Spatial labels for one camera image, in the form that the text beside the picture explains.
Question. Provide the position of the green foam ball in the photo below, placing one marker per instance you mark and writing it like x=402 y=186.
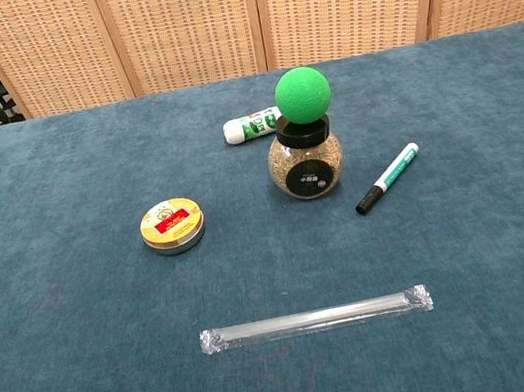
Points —
x=302 y=95

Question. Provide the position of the round glass jar black lid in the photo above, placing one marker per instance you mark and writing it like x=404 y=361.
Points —
x=307 y=168

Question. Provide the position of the white green tube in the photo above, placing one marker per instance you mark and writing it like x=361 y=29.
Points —
x=250 y=127

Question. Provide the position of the round yellow tin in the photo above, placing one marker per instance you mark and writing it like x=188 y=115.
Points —
x=173 y=225

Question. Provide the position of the white marker black cap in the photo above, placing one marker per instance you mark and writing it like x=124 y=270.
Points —
x=390 y=175

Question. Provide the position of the clear plastic wrapped straw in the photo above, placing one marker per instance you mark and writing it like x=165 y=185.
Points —
x=314 y=321

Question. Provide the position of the woven rattan folding screen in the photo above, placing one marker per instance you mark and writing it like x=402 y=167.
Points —
x=190 y=20

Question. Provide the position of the blue table cloth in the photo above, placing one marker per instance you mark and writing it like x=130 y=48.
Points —
x=85 y=313

